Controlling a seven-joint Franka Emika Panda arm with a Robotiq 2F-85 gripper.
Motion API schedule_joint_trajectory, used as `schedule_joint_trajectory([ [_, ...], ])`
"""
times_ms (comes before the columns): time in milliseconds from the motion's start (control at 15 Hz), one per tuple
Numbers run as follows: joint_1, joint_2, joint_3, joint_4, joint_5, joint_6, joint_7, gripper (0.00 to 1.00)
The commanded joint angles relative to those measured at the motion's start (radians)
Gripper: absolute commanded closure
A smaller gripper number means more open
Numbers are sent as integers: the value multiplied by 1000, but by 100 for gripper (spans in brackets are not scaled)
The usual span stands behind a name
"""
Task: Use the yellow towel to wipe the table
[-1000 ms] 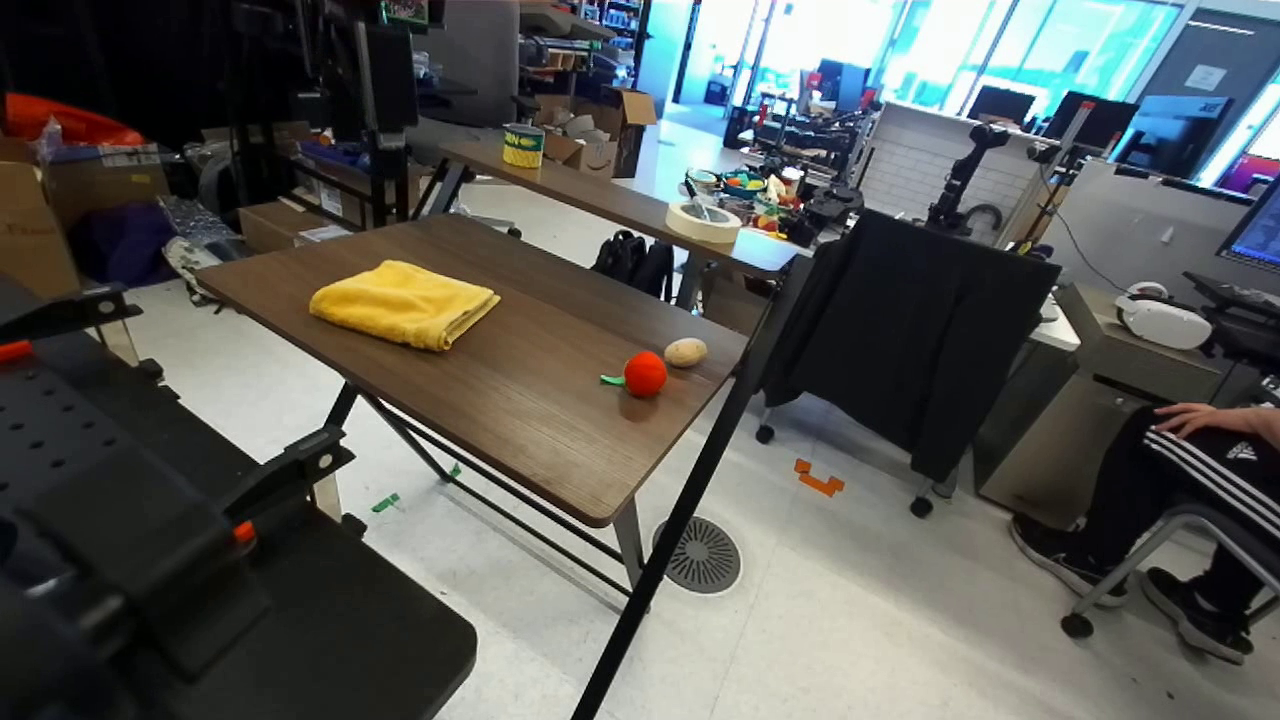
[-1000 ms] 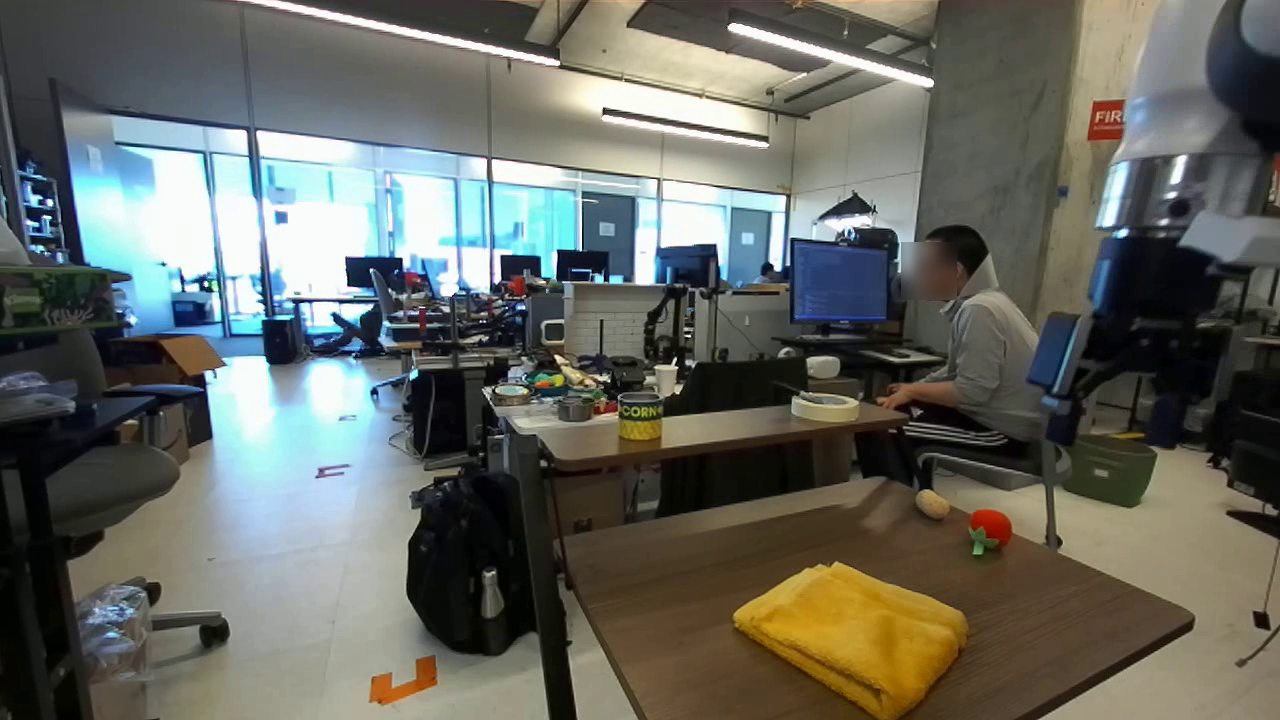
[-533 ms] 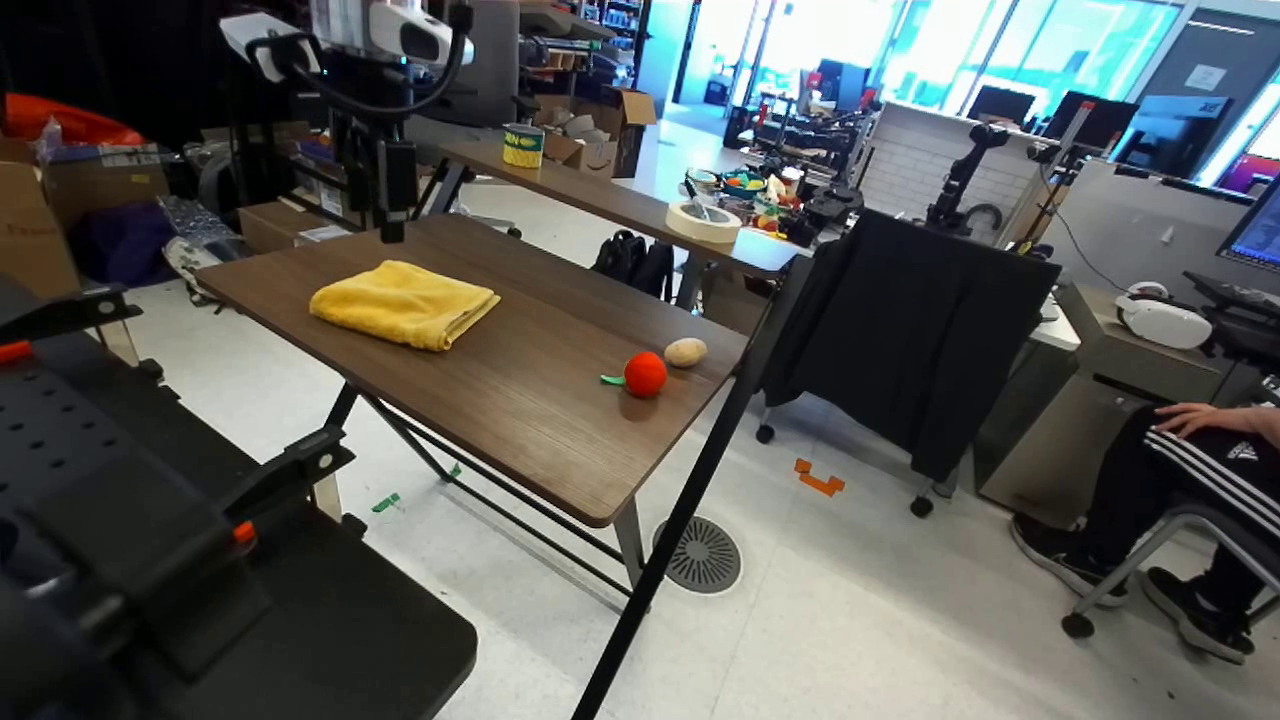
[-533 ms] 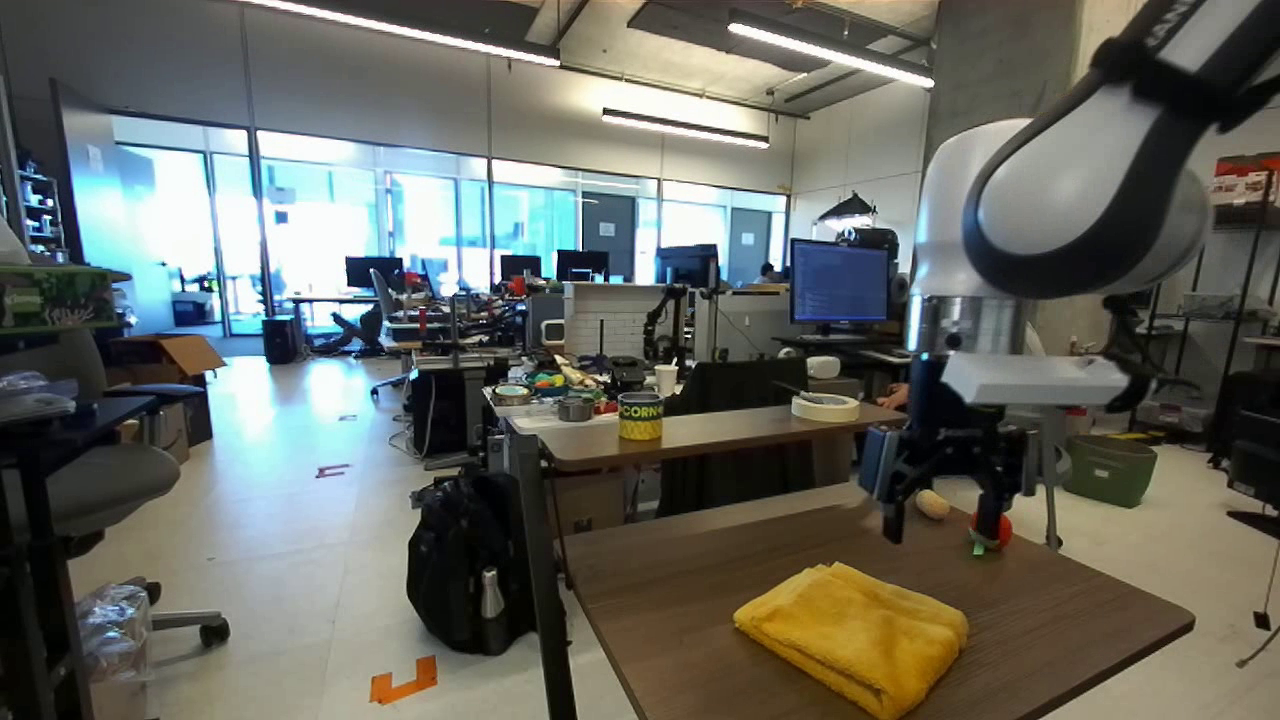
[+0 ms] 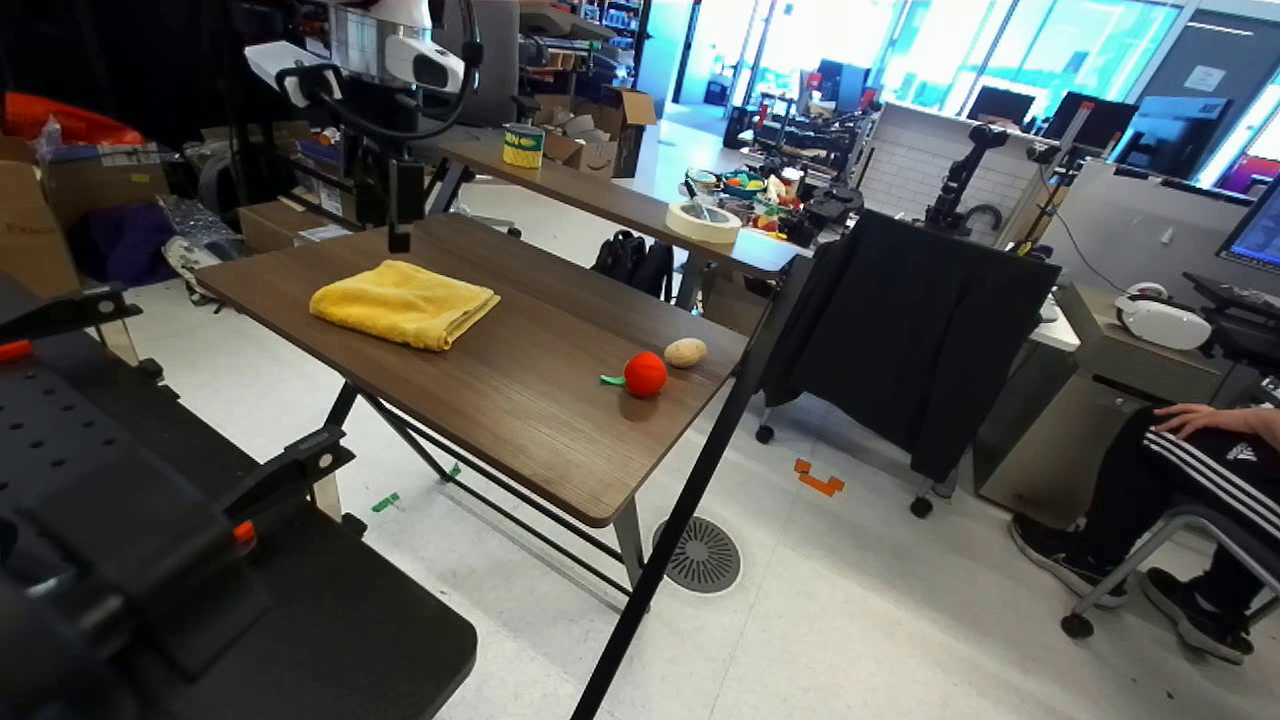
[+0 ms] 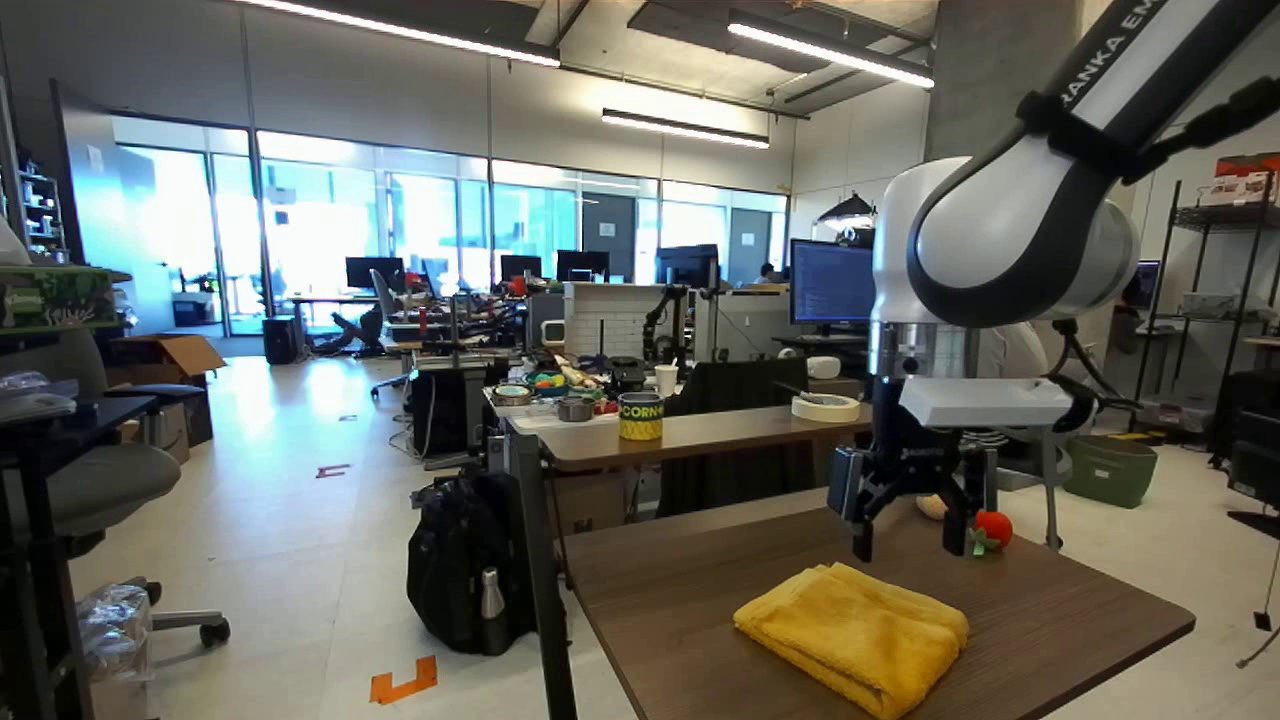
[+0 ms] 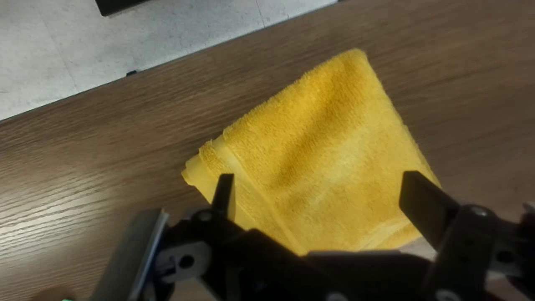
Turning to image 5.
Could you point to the seated person in striped trousers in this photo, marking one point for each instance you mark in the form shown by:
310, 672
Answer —
1175, 482

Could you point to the yellow green box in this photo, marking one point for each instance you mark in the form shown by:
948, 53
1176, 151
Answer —
520, 144

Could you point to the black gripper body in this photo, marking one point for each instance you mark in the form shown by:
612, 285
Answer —
384, 124

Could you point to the flat cardboard box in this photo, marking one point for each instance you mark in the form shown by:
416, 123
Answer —
286, 224

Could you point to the orange red bag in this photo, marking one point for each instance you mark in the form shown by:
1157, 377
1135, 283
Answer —
54, 119

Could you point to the orange floor tape marker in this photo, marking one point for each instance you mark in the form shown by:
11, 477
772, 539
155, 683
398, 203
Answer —
816, 482

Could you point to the long grey table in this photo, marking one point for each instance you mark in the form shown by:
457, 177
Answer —
602, 193

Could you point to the large brown cardboard box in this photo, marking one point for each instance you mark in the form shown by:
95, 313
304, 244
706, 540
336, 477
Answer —
27, 224

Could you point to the chair draped with black cloth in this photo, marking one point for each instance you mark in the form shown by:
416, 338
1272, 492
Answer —
906, 332

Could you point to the round floor drain cover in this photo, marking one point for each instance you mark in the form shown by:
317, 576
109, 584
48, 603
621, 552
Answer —
706, 557

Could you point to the yellow towel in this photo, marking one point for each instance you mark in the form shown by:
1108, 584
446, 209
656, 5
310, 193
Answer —
402, 306

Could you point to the grey office chair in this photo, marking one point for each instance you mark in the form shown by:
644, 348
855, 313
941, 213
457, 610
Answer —
1145, 548

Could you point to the black backpack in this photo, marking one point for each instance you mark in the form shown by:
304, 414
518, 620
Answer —
639, 264

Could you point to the dark purple bag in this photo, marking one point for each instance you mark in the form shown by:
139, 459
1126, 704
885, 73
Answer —
123, 244

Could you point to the large dark wall screen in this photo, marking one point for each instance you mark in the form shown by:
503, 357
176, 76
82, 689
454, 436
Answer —
1175, 133

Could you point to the black tripod pole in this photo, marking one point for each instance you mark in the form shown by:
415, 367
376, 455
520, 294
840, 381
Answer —
666, 534

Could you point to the open cardboard box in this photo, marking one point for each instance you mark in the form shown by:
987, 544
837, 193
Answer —
628, 115

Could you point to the black metal table frame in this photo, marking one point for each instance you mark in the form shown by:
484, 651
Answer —
628, 540

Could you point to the red toy pepper green stem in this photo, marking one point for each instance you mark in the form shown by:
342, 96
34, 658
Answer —
644, 377

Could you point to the beige toy potato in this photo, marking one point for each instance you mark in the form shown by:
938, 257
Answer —
687, 353

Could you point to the white VR headset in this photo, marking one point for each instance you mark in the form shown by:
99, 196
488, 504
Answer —
1163, 321

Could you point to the black camera arm stand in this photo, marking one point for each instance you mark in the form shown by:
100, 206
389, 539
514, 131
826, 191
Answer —
987, 144

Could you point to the black workbench cart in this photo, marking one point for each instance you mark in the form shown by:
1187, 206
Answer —
334, 641

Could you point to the green floor tape piece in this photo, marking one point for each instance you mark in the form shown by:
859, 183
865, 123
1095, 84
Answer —
384, 501

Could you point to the colourful toy pile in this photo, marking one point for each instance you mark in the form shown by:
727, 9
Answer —
745, 193

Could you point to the white tape roll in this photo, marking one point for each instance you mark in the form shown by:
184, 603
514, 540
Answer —
701, 224

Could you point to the black storage shelf rack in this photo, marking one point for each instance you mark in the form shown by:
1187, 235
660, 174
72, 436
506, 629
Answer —
286, 144

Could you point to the computer monitor with blue screen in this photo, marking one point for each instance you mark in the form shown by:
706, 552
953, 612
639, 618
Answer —
1260, 235

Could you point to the small black monitor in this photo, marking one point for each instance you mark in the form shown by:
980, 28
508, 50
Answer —
1089, 123
1000, 106

